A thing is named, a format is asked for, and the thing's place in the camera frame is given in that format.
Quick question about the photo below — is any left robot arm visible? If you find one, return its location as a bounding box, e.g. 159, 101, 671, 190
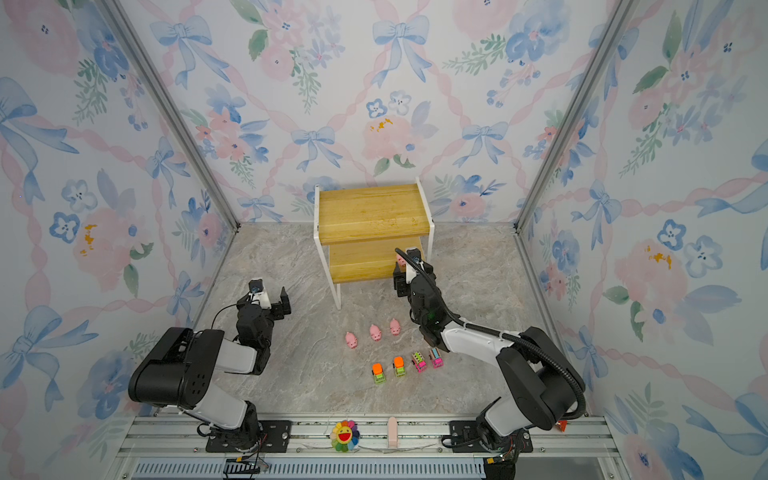
128, 289, 291, 453

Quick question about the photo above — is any blue pink toy truck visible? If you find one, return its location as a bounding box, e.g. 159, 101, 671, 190
429, 348, 444, 369

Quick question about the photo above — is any white wooden two-tier shelf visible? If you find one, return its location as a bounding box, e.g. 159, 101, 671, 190
313, 179, 435, 308

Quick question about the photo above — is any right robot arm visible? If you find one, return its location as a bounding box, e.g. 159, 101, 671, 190
393, 266, 586, 452

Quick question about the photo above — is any aluminium corner post right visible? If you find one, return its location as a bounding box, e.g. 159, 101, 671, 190
514, 0, 637, 235

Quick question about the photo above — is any orange green toy car right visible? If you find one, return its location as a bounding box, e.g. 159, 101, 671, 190
393, 356, 406, 377

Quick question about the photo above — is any green pink toy truck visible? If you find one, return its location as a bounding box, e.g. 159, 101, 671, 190
411, 352, 427, 373

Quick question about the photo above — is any pink block on rail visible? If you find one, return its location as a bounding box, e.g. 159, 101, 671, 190
387, 416, 399, 449

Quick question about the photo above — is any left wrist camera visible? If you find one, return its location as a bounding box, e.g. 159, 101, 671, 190
247, 278, 271, 309

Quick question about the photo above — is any aluminium corner post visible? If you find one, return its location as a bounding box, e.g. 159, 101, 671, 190
514, 0, 637, 235
96, 0, 241, 232

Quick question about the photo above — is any aluminium corner post left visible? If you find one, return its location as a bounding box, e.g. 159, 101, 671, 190
96, 0, 241, 232

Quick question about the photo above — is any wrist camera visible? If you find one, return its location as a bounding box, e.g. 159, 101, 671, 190
404, 248, 423, 284
247, 278, 271, 309

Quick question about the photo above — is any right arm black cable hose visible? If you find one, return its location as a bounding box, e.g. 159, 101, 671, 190
394, 247, 588, 420

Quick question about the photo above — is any orange green toy car left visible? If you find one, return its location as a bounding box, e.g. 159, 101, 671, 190
371, 363, 386, 385

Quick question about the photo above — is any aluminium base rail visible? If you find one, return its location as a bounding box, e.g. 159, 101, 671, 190
106, 413, 630, 479

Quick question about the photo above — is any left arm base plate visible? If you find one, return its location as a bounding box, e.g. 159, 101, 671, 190
205, 419, 293, 454

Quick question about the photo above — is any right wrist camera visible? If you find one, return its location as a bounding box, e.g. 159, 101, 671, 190
404, 248, 423, 284

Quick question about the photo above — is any rainbow smiling flower toy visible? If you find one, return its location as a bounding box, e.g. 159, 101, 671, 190
330, 420, 360, 453

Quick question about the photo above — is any orange green toy car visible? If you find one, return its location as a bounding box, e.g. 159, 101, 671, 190
393, 356, 406, 377
371, 363, 386, 385

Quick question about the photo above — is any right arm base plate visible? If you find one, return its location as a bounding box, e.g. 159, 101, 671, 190
441, 420, 533, 455

